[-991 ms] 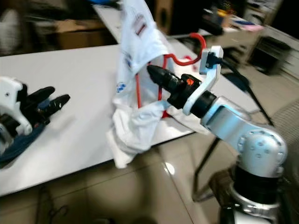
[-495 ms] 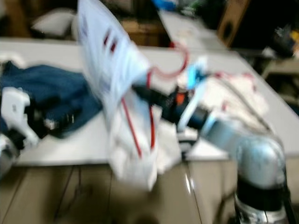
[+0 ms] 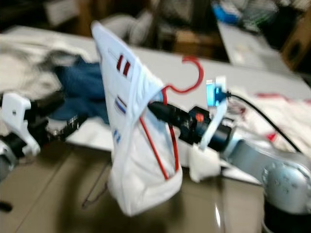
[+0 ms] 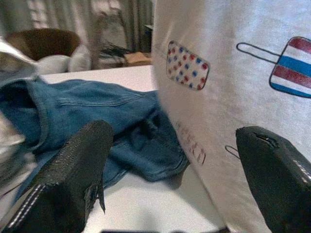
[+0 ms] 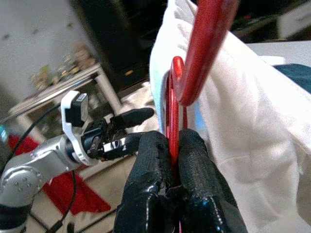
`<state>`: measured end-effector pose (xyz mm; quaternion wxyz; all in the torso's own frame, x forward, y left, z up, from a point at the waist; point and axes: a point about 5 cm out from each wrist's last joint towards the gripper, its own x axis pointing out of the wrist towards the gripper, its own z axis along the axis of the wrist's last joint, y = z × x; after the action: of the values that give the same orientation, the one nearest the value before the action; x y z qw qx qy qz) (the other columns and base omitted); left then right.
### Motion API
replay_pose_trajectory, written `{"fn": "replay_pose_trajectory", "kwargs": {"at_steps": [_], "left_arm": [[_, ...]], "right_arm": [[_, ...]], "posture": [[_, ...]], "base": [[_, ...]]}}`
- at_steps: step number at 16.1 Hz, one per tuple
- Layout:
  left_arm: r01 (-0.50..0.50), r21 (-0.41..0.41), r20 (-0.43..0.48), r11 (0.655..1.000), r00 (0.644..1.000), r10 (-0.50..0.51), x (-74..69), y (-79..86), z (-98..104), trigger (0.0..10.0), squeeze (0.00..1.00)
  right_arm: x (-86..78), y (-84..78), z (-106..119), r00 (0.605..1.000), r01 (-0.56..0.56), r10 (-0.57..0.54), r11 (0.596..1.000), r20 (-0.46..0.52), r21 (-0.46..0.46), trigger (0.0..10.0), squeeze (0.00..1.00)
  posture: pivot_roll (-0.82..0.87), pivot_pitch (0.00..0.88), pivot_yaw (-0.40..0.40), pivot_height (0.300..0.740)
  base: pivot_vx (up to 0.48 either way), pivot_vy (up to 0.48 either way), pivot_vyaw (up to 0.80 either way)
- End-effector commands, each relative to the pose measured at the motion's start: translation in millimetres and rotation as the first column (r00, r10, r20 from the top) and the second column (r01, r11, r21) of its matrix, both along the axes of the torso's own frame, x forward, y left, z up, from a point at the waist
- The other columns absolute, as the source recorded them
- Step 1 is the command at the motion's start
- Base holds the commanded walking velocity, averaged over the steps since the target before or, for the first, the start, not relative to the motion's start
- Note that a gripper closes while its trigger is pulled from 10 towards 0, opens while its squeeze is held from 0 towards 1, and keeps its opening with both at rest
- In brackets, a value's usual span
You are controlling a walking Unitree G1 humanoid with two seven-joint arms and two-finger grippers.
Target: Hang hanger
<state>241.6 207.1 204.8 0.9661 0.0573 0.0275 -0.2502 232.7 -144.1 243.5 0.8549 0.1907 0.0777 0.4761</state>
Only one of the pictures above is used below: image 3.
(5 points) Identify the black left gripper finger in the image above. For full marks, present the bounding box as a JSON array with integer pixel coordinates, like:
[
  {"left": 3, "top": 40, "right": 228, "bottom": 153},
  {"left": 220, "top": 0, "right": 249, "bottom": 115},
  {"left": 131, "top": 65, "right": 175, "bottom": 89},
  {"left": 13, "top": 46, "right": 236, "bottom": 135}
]
[
  {"left": 40, "top": 91, "right": 68, "bottom": 111},
  {"left": 51, "top": 116, "right": 84, "bottom": 144}
]

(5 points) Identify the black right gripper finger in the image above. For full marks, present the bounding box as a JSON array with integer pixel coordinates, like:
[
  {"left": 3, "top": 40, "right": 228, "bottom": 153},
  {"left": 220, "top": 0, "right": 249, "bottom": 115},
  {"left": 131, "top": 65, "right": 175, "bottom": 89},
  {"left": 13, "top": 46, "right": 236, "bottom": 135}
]
[
  {"left": 148, "top": 101, "right": 180, "bottom": 115},
  {"left": 153, "top": 111, "right": 183, "bottom": 126}
]

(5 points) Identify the blue denim garment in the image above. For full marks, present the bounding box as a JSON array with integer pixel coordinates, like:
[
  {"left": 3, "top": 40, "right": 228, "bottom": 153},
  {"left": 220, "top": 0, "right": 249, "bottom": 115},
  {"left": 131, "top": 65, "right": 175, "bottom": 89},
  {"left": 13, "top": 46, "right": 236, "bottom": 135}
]
[{"left": 53, "top": 58, "right": 110, "bottom": 122}]

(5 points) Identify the red clothes hanger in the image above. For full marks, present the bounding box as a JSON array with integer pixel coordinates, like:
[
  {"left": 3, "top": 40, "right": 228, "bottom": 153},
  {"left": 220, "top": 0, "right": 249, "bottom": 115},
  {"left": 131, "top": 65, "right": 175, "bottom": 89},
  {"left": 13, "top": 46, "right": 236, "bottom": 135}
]
[{"left": 138, "top": 55, "right": 205, "bottom": 181}]

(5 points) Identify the white red-trimmed t-shirt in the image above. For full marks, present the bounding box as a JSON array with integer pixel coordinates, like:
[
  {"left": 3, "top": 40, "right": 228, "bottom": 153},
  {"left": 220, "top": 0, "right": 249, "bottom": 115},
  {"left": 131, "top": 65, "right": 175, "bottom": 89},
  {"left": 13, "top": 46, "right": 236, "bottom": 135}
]
[{"left": 91, "top": 20, "right": 222, "bottom": 216}]

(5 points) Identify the cream white garment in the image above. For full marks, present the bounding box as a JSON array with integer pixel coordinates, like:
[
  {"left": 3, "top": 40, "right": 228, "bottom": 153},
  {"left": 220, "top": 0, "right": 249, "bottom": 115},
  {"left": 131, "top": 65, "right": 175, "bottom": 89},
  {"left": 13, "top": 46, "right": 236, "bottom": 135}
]
[{"left": 0, "top": 49, "right": 66, "bottom": 105}]

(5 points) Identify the white garment red print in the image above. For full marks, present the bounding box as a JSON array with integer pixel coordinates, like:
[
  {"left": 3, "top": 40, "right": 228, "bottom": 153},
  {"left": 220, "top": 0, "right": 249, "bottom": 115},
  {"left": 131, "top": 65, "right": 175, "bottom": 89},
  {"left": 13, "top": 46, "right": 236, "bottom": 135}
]
[{"left": 228, "top": 87, "right": 311, "bottom": 153}]

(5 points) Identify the grey desk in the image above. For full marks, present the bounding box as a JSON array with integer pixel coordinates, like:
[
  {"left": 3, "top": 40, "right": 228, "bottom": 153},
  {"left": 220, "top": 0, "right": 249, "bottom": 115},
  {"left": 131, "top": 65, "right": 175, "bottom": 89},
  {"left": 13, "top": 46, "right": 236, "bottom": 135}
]
[{"left": 216, "top": 22, "right": 285, "bottom": 68}]

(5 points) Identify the wooden loudspeaker black front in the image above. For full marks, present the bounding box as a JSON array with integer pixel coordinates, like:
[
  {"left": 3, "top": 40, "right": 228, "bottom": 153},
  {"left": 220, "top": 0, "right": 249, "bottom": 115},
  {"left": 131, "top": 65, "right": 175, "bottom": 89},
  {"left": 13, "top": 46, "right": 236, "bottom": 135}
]
[{"left": 281, "top": 19, "right": 311, "bottom": 73}]

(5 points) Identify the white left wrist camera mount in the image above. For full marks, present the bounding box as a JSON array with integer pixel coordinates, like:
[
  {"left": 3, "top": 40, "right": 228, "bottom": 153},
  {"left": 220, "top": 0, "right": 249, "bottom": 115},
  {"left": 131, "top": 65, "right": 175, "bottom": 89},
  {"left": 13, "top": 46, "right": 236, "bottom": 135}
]
[{"left": 1, "top": 92, "right": 40, "bottom": 156}]

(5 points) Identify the thin dark wire hanger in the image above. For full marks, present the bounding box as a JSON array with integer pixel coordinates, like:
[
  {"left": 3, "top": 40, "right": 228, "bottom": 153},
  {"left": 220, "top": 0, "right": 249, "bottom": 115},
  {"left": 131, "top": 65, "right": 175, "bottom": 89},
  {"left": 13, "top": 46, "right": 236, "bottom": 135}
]
[{"left": 82, "top": 163, "right": 118, "bottom": 209}]

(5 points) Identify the grey table black frame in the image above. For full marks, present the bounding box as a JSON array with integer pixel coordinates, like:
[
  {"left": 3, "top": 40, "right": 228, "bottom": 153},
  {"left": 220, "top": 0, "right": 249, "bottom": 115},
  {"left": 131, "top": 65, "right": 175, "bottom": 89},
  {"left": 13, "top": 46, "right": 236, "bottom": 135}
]
[{"left": 0, "top": 24, "right": 311, "bottom": 185}]

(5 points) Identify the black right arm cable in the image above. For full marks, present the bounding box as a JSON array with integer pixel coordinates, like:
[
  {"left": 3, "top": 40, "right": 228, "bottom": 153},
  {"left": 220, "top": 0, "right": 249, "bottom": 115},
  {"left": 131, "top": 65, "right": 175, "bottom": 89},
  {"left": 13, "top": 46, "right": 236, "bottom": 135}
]
[{"left": 224, "top": 92, "right": 303, "bottom": 155}]

